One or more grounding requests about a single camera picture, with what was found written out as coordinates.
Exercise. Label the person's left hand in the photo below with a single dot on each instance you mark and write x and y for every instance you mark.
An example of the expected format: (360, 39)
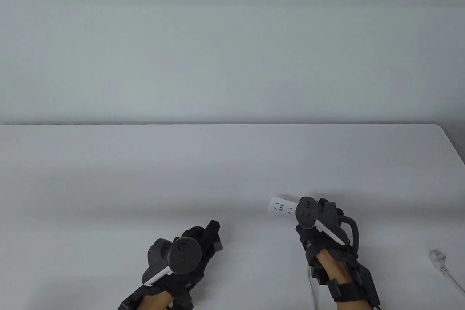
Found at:
(203, 252)

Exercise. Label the person's right hand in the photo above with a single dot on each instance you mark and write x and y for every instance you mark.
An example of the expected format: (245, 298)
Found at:
(328, 215)

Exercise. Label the person's left fingers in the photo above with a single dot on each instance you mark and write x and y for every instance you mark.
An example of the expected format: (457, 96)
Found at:
(209, 232)

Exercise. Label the person's right fingers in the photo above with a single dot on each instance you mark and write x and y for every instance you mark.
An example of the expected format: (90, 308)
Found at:
(331, 208)

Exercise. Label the dark grey plug adapter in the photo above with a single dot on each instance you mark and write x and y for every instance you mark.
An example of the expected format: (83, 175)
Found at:
(218, 244)

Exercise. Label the person's left forearm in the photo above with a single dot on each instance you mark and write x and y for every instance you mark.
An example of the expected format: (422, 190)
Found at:
(158, 300)

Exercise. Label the person's right forearm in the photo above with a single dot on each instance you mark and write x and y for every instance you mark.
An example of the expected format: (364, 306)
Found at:
(332, 264)

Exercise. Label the black right glove controller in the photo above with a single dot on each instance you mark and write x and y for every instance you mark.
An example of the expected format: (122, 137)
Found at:
(307, 213)

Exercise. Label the black glove controller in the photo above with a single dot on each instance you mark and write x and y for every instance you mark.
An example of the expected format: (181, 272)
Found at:
(183, 253)
(307, 213)

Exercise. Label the black left glove controller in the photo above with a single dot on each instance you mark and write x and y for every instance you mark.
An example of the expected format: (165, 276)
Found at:
(183, 253)

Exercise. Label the white power strip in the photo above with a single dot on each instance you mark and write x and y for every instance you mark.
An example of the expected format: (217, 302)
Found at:
(281, 207)

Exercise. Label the white power plug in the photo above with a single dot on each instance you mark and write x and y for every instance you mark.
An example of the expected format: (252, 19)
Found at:
(437, 257)

